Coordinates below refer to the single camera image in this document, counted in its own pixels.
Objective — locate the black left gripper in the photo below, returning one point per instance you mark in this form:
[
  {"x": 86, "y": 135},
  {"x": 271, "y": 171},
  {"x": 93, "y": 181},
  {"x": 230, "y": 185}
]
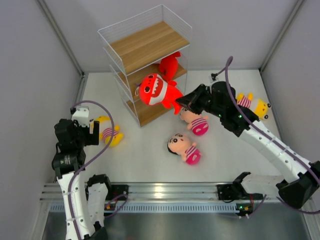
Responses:
[{"x": 91, "y": 139}]

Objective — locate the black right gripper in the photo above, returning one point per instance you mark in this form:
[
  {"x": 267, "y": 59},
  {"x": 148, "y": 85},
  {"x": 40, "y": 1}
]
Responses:
[{"x": 190, "y": 102}]

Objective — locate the pink bald baby doll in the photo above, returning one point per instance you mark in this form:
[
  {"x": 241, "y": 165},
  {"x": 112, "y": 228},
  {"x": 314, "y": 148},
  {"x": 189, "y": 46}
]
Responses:
[{"x": 197, "y": 123}]

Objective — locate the red shark plush toy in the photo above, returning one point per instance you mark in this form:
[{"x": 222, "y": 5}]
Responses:
[{"x": 154, "y": 90}]

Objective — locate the pink black-haired boy doll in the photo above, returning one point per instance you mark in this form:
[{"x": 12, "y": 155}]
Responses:
[{"x": 179, "y": 144}]

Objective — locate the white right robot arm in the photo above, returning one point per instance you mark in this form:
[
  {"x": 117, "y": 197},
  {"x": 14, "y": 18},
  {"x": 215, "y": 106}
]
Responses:
[{"x": 299, "y": 178}]

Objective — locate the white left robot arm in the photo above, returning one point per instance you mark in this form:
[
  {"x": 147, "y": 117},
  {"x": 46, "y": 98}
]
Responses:
[{"x": 83, "y": 200}]

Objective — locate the yellow bear plush left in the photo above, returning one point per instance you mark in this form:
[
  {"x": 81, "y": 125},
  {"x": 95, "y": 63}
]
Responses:
[{"x": 107, "y": 132}]

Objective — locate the yellow bear plush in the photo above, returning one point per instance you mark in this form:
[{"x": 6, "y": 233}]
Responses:
[
  {"x": 107, "y": 132},
  {"x": 256, "y": 105}
]

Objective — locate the yellow bear plush right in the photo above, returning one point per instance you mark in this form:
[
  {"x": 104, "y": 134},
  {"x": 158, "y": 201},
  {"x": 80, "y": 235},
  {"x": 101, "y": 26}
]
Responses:
[{"x": 256, "y": 105}]

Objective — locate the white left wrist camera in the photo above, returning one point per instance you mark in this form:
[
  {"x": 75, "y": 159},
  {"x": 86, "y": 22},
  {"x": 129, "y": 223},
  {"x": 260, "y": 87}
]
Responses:
[{"x": 81, "y": 115}]

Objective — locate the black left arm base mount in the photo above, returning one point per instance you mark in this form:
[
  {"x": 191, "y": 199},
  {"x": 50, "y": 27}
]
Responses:
[{"x": 116, "y": 190}]

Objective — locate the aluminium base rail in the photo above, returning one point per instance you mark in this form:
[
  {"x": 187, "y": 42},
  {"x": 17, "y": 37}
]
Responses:
[{"x": 172, "y": 191}]

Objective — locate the white wire wooden shelf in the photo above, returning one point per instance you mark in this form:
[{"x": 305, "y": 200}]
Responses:
[{"x": 135, "y": 48}]

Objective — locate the slotted grey cable duct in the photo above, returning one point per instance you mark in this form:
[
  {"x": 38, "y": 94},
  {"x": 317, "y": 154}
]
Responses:
[{"x": 170, "y": 207}]

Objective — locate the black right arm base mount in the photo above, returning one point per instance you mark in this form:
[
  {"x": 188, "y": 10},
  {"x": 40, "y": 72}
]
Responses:
[{"x": 232, "y": 192}]

